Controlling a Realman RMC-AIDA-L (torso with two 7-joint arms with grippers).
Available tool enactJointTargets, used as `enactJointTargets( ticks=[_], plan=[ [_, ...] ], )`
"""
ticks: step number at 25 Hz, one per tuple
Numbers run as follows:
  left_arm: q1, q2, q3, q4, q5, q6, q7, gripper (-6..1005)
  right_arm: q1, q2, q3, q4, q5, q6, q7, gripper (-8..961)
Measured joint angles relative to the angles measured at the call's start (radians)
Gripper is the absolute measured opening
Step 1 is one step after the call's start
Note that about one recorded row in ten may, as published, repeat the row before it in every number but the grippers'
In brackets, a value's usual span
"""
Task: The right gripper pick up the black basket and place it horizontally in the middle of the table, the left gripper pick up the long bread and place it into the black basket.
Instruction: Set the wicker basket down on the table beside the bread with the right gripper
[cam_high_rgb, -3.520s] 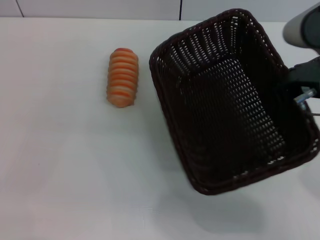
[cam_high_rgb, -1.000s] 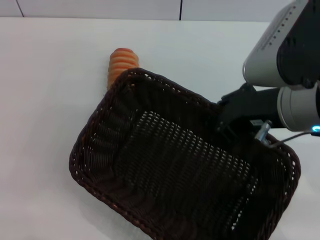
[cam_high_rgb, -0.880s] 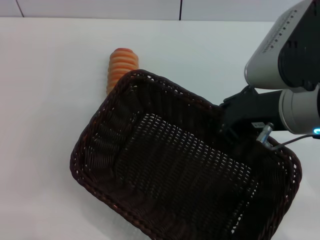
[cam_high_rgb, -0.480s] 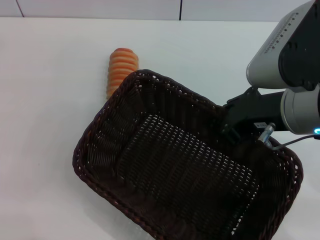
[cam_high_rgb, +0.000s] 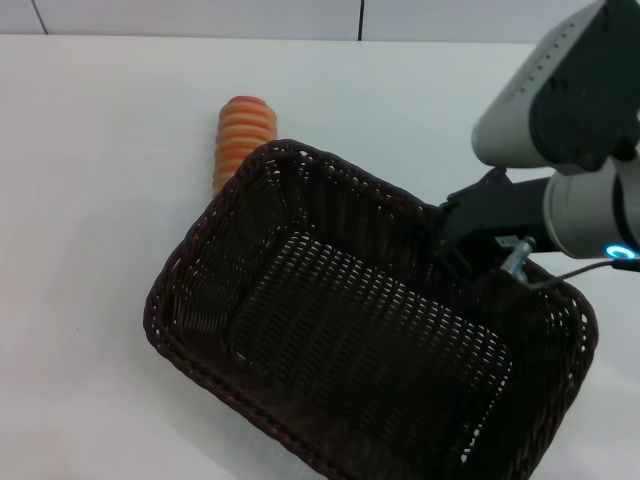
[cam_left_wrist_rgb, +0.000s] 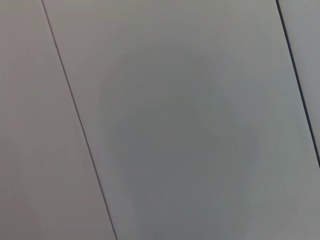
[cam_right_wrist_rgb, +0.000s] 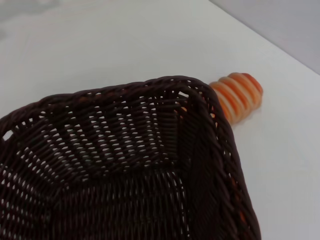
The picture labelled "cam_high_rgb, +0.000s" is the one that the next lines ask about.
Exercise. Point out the orange spiral bread roll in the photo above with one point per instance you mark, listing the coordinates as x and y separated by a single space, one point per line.
245 130

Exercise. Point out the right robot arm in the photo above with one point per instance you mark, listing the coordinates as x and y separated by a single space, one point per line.
560 100

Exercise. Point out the dark brown wicker basket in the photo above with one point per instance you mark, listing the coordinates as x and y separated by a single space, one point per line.
350 340

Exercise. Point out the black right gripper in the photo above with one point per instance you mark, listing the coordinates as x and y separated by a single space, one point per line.
500 205

